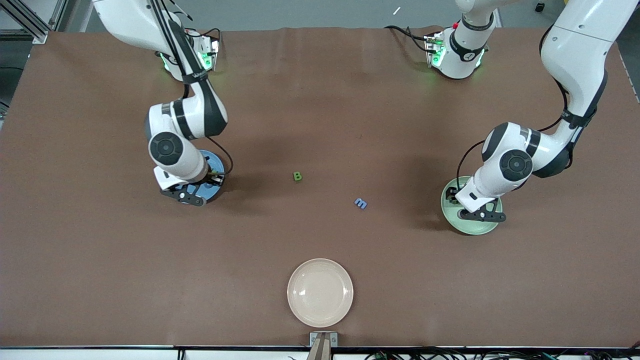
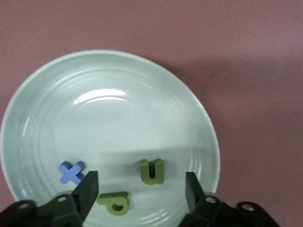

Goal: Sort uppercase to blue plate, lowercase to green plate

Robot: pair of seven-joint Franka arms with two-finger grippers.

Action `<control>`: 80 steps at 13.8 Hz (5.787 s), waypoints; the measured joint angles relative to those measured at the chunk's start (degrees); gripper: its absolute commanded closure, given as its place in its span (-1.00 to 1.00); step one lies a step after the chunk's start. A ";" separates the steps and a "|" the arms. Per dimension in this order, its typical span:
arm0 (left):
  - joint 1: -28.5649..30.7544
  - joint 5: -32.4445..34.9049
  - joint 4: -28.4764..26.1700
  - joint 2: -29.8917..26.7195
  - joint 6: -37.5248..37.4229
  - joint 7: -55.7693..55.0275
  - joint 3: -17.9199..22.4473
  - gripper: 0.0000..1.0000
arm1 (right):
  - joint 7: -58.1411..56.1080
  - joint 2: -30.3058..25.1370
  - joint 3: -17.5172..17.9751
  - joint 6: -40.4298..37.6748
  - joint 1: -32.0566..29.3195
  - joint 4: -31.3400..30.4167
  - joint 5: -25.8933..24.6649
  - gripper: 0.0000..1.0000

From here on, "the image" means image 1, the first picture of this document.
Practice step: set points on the green plate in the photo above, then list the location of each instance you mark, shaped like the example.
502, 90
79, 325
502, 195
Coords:
480, 228

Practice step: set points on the beige plate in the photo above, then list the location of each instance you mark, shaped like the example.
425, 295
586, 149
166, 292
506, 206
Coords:
320, 292

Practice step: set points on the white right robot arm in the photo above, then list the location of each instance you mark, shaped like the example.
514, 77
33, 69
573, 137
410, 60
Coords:
190, 167

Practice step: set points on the black caster wheel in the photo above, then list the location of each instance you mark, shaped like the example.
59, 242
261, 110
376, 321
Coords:
539, 7

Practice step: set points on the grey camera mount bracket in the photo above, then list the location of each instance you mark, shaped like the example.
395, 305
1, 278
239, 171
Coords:
323, 340

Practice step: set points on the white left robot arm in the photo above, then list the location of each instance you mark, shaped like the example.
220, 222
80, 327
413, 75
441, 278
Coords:
575, 50

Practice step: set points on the green foam uppercase B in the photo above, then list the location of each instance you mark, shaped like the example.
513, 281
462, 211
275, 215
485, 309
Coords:
297, 176

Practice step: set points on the brown table mat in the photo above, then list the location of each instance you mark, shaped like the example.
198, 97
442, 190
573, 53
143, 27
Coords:
320, 100

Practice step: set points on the white table edge rail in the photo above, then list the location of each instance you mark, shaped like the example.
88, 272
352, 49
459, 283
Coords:
100, 355

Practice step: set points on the blue plate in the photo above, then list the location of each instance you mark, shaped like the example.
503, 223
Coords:
212, 161

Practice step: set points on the blue foam lowercase m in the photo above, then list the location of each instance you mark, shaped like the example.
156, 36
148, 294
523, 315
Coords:
360, 203

